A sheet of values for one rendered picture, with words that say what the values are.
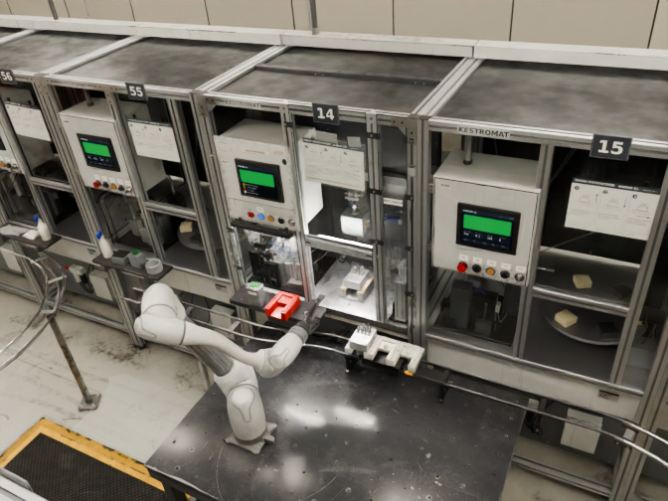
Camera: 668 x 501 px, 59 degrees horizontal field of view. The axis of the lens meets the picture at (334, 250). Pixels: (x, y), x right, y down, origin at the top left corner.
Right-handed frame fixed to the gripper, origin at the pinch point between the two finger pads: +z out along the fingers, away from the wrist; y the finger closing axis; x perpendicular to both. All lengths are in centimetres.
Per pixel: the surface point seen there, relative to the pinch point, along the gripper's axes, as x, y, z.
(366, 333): -18.8, -19.4, 9.2
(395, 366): -36.7, -28.8, 2.3
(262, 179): 36, 53, 18
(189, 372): 124, -113, 17
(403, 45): -4, 95, 100
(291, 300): 26.4, -15.8, 13.8
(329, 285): 17.0, -21.3, 38.6
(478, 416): -79, -44, 1
